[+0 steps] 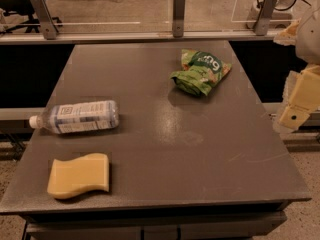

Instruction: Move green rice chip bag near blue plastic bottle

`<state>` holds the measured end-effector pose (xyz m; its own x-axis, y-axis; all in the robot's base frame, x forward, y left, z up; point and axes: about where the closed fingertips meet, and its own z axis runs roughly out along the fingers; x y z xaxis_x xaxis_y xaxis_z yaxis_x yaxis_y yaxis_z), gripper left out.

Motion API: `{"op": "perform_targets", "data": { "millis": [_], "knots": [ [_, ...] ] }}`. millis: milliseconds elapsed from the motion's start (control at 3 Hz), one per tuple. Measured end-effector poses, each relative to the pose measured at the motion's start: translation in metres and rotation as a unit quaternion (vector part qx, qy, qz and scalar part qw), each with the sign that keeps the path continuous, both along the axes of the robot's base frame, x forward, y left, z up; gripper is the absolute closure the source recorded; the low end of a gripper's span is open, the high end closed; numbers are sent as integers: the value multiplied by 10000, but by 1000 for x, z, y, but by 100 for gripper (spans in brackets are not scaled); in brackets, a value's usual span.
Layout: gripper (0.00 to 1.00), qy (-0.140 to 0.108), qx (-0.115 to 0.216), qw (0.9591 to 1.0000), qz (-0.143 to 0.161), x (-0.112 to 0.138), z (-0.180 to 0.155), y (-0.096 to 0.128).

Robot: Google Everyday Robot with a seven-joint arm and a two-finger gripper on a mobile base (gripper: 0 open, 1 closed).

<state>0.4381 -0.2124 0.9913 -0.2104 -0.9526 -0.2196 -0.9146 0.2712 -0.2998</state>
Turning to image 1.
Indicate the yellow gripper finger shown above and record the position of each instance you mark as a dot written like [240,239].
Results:
[301,97]
[287,36]

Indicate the green rice chip bag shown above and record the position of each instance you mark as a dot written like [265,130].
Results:
[200,72]

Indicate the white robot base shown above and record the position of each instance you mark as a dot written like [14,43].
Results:
[281,16]

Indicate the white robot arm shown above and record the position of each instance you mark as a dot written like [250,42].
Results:
[307,48]

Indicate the clear plastic water bottle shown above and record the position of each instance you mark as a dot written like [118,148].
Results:
[79,117]

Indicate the yellow sponge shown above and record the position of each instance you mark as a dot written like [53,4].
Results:
[80,175]

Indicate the black office chair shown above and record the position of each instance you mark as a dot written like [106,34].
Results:
[22,8]

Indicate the right metal bracket post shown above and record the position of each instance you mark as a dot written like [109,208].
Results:
[262,24]

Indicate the metal bracket post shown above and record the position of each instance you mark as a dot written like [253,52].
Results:
[262,24]
[178,18]
[47,26]

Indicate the middle metal bracket post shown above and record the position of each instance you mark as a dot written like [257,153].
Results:
[178,18]

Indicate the left metal bracket post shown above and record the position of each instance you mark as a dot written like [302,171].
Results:
[47,26]

